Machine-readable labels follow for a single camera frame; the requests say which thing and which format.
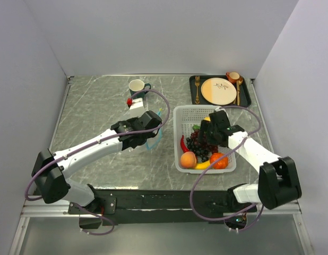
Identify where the red grape bunch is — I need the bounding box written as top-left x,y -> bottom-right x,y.
190,130 -> 218,154

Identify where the clear zip top bag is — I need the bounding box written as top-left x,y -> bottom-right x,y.
119,110 -> 162,153

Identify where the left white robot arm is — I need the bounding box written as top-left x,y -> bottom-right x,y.
31,110 -> 162,214

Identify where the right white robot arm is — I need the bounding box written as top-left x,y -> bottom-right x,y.
198,110 -> 302,211

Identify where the green chili pepper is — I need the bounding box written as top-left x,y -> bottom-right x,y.
192,125 -> 200,131

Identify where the black grape bunch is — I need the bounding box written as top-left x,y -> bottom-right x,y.
186,138 -> 210,163

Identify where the orange tangerine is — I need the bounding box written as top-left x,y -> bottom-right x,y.
210,152 -> 229,169

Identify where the white plastic basket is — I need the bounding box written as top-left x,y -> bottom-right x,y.
172,104 -> 237,174

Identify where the banana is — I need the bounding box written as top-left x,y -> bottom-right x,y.
194,160 -> 211,171

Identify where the green mug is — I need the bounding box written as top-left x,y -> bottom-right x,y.
128,79 -> 151,99

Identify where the red chili pepper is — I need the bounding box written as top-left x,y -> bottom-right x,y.
180,135 -> 189,153

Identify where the beige round plate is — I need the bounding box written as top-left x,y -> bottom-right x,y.
201,78 -> 237,106

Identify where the peach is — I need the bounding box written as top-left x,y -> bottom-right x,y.
180,151 -> 197,169

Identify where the dark green tray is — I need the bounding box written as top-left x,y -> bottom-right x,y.
188,75 -> 252,107

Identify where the gold spoon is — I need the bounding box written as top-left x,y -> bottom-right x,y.
233,76 -> 243,106

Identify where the gold fork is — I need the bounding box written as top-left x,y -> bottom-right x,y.
195,76 -> 200,105

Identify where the small orange cup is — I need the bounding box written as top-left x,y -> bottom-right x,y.
226,72 -> 240,84

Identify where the black base beam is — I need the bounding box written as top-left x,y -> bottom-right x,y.
87,190 -> 250,225

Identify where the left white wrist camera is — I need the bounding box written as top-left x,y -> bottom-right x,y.
126,98 -> 145,117

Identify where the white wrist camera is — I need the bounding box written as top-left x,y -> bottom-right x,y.
214,106 -> 224,112
126,98 -> 145,117

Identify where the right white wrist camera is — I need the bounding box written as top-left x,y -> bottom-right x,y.
214,106 -> 224,112

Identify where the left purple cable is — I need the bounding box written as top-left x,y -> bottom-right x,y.
24,89 -> 170,236

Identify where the purple cable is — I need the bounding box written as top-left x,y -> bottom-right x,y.
189,105 -> 264,232
24,89 -> 170,236

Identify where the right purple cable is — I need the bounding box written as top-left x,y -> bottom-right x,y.
189,105 -> 264,232

